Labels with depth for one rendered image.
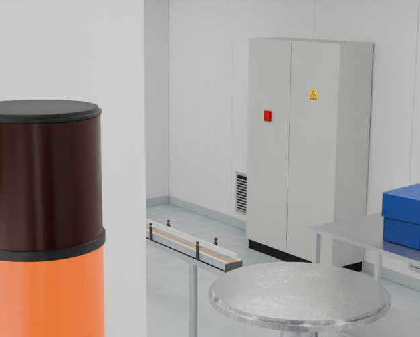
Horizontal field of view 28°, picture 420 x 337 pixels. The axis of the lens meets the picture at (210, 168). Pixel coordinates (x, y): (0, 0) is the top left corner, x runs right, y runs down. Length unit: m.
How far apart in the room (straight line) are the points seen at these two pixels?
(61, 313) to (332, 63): 6.89
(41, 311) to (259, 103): 7.62
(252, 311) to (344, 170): 3.41
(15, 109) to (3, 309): 0.07
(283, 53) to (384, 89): 0.97
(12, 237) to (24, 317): 0.03
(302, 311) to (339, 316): 0.18
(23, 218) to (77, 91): 1.62
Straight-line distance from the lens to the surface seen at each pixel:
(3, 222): 0.30
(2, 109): 0.31
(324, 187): 7.35
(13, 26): 1.84
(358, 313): 4.13
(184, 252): 5.11
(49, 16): 1.88
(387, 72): 7.31
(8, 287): 0.31
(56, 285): 0.31
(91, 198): 0.31
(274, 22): 8.35
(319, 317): 4.05
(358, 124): 7.35
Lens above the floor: 2.39
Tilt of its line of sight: 11 degrees down
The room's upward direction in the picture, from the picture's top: straight up
